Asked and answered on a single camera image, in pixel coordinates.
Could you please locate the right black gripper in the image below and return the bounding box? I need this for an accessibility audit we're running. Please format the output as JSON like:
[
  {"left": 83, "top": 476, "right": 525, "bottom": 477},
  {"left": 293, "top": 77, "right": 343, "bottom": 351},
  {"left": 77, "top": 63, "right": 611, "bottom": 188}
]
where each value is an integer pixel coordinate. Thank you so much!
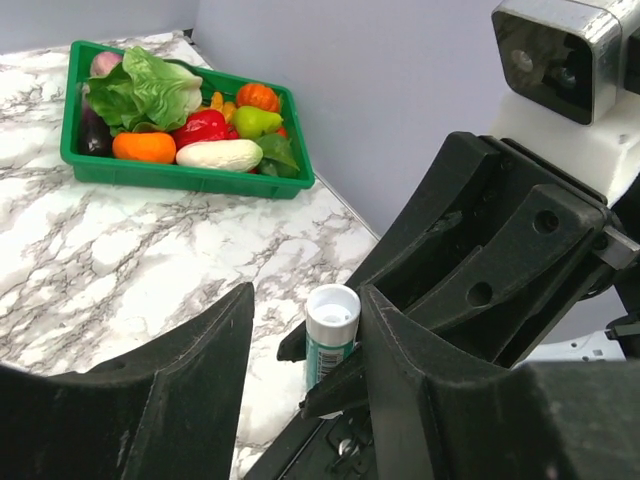
[{"left": 299, "top": 134, "right": 640, "bottom": 421}]

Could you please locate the green toy leaf vegetable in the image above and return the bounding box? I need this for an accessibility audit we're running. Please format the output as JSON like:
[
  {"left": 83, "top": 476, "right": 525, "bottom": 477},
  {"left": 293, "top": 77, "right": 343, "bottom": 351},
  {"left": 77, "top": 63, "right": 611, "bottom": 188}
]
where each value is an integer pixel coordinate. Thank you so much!
[{"left": 256, "top": 133, "right": 300, "bottom": 178}]

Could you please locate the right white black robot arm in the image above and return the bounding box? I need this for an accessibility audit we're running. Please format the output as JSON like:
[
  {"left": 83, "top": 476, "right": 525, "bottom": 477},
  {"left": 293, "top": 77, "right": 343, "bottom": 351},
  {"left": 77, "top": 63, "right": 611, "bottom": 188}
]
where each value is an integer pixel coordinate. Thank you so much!
[{"left": 347, "top": 132, "right": 639, "bottom": 368}]

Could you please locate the orange toy tomato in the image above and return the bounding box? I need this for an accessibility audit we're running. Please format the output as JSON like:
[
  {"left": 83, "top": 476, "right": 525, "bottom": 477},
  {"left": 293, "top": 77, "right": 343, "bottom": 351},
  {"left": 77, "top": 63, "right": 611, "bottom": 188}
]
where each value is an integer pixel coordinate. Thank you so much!
[{"left": 235, "top": 82, "right": 281, "bottom": 113}]

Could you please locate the dark toy eggplant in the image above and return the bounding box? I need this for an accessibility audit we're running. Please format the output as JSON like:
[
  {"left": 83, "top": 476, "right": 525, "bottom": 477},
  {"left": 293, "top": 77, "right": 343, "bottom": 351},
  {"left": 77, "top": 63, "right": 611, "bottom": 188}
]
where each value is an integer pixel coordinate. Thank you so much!
[{"left": 77, "top": 100, "right": 113, "bottom": 157}]

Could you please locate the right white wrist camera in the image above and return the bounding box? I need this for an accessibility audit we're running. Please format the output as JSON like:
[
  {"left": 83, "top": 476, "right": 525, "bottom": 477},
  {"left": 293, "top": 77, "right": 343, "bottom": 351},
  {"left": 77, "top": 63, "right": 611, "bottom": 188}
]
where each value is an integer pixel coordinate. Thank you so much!
[{"left": 491, "top": 0, "right": 639, "bottom": 204}]

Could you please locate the green plastic basket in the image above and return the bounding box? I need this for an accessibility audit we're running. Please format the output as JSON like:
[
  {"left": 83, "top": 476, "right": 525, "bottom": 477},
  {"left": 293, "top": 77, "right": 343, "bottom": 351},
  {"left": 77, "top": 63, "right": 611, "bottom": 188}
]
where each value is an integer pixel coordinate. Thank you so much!
[{"left": 60, "top": 40, "right": 315, "bottom": 199}]

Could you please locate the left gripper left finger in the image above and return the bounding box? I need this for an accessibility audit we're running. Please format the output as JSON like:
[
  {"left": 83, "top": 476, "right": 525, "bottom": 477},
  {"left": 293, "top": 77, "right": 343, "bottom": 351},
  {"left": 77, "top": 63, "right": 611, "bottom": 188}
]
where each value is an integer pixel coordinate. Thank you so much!
[{"left": 1, "top": 283, "right": 254, "bottom": 479}]

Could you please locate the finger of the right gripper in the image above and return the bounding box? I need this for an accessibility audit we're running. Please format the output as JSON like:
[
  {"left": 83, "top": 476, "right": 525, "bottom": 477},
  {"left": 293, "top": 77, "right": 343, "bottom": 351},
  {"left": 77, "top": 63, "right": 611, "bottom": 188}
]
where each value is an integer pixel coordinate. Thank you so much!
[{"left": 277, "top": 130, "right": 501, "bottom": 361}]

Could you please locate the green toy pear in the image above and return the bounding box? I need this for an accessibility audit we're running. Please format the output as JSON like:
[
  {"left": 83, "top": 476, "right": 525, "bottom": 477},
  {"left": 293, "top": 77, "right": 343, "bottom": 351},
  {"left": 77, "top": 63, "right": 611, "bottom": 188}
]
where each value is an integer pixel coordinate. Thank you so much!
[{"left": 231, "top": 106, "right": 283, "bottom": 139}]

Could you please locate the pink toy onion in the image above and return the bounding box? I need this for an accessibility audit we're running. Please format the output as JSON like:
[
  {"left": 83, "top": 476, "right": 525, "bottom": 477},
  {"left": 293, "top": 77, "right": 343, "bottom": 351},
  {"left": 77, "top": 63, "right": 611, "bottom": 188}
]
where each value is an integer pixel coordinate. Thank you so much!
[{"left": 90, "top": 51, "right": 123, "bottom": 77}]

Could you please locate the green toy lettuce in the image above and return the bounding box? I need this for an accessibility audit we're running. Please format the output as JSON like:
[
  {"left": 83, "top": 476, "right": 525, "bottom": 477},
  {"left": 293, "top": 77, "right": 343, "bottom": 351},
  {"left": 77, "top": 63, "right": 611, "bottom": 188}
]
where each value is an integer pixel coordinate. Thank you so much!
[{"left": 86, "top": 46, "right": 203, "bottom": 136}]

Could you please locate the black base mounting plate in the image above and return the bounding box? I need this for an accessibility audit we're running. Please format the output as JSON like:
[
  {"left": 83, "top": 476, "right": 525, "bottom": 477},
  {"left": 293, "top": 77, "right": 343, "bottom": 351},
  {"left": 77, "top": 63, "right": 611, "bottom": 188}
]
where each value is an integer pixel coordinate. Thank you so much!
[{"left": 245, "top": 408, "right": 378, "bottom": 480}]

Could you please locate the white toy radish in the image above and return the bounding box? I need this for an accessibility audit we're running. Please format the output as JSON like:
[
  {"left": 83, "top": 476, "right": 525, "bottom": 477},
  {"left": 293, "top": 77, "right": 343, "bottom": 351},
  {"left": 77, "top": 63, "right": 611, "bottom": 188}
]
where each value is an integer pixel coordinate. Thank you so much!
[{"left": 176, "top": 139, "right": 263, "bottom": 172}]

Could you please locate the orange toy fruit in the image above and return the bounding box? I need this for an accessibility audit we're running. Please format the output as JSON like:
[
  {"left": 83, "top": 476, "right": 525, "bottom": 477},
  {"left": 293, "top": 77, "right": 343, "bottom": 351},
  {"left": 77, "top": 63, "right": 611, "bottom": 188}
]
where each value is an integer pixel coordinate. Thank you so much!
[{"left": 112, "top": 132, "right": 177, "bottom": 164}]

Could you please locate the red toy pepper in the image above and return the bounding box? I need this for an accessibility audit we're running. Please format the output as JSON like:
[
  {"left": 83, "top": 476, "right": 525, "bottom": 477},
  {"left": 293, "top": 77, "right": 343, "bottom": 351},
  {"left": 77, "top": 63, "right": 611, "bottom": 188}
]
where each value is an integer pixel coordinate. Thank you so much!
[{"left": 171, "top": 109, "right": 238, "bottom": 150}]

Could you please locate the green white glue stick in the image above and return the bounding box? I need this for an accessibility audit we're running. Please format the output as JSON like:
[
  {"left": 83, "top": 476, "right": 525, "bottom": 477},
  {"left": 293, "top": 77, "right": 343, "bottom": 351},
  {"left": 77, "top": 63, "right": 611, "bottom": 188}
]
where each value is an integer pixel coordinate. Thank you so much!
[{"left": 305, "top": 284, "right": 361, "bottom": 393}]

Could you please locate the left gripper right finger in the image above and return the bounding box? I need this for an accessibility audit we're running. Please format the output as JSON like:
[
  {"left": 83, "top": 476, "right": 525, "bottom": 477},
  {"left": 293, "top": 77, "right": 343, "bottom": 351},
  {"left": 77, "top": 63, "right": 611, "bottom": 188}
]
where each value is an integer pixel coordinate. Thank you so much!
[{"left": 361, "top": 286, "right": 639, "bottom": 479}]

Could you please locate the yellow toy pepper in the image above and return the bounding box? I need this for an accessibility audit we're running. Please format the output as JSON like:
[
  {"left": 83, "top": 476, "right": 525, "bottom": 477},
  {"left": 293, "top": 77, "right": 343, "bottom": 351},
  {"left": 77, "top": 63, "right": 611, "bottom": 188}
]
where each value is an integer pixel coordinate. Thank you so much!
[{"left": 209, "top": 91, "right": 237, "bottom": 123}]

